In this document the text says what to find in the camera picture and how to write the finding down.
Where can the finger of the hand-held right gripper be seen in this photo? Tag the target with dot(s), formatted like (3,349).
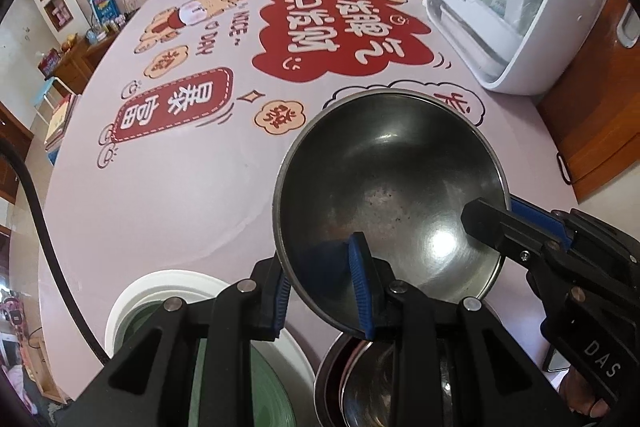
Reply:
(487,222)
(535,213)

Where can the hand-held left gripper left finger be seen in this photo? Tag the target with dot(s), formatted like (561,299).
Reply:
(280,307)

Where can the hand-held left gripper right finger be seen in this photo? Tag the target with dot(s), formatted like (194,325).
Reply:
(360,287)

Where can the large flat-bottomed steel bowl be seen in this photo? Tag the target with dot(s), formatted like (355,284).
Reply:
(327,372)

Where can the green plate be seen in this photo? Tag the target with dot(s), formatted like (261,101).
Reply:
(267,387)

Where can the pink bowl with steel liner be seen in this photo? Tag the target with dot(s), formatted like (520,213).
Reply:
(375,387)

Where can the round steel bowl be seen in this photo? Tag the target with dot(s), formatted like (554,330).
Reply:
(390,167)

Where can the white paper plate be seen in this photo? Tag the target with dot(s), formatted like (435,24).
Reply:
(150,289)

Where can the person's right hand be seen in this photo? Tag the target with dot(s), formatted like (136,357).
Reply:
(577,394)

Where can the white countertop sterilizer cabinet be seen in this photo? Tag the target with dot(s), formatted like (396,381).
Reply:
(540,32)

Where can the white sliding door lock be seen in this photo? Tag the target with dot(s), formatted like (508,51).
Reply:
(627,27)

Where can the stack of books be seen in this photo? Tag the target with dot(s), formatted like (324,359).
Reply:
(62,117)

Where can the wooden television cabinet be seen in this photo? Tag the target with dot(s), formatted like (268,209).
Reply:
(75,67)

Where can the white stool with blue seat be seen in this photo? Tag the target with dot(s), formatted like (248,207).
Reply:
(47,84)

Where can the red tin box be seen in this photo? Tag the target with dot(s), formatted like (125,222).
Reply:
(49,62)

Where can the blue printed box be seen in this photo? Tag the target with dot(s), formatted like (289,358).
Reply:
(102,4)

